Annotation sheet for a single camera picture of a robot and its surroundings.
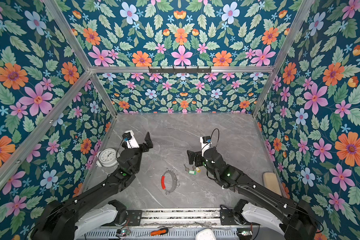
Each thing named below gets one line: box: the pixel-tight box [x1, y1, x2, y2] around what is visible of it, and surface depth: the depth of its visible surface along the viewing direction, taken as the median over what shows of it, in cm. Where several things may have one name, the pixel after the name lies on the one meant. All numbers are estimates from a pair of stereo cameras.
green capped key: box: [183, 164, 197, 175], surface depth 91 cm
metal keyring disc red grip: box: [161, 168, 180, 193], surface depth 88 cm
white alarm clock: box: [96, 148, 121, 168], surface depth 92 cm
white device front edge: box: [195, 228, 217, 240], surface depth 68 cm
